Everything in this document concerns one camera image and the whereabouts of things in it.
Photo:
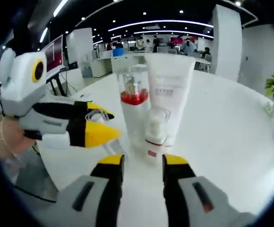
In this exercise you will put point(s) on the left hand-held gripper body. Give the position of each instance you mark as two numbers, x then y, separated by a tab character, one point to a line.
20	94

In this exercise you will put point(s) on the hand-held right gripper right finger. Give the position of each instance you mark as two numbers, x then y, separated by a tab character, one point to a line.
193	201

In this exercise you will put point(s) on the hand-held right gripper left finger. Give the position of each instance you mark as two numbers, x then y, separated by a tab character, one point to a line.
94	201

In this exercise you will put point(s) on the white skincare bottle red collar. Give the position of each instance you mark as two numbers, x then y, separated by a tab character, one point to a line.
132	118

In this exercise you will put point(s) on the small skincare bottle red label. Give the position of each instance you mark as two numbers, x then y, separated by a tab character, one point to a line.
154	146

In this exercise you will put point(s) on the white skincare tube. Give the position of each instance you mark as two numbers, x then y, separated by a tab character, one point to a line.
170	78

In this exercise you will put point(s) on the blue storage box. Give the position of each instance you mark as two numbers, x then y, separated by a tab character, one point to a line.
118	52

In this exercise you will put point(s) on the person's left hand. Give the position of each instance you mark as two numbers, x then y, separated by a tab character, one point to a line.
11	139

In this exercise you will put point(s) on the red screen monitor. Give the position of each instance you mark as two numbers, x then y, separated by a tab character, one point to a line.
54	56

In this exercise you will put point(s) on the white square pillar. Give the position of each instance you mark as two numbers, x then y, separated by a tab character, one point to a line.
226	42
78	49

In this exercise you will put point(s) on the long white counter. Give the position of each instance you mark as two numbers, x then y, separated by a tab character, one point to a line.
127	62

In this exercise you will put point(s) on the curved ceiling light strip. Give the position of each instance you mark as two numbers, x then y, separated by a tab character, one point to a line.
160	22

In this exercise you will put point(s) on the small white box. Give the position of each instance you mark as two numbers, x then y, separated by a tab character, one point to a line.
270	107

